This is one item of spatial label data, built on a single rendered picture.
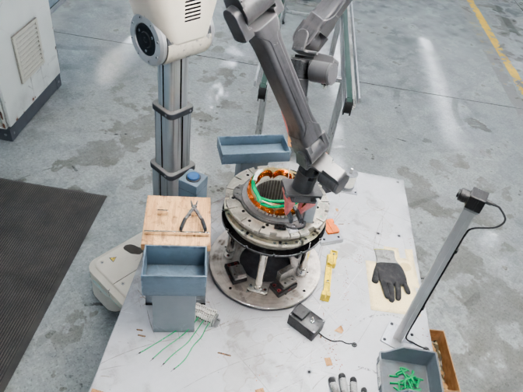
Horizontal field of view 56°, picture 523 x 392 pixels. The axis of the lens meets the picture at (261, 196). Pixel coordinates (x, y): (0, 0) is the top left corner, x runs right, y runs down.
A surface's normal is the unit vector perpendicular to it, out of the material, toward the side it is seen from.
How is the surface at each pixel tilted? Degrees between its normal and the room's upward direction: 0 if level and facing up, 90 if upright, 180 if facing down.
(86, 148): 0
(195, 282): 90
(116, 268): 0
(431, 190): 0
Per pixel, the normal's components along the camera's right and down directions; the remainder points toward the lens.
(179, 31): 0.72, 0.52
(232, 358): 0.12, -0.74
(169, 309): 0.07, 0.67
